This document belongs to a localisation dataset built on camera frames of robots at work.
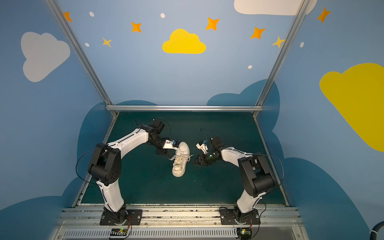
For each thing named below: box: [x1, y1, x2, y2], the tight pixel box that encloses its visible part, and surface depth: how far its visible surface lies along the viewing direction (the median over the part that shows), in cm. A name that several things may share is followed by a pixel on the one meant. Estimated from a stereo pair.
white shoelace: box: [168, 152, 195, 167], surface depth 93 cm
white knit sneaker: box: [172, 141, 191, 178], surface depth 92 cm
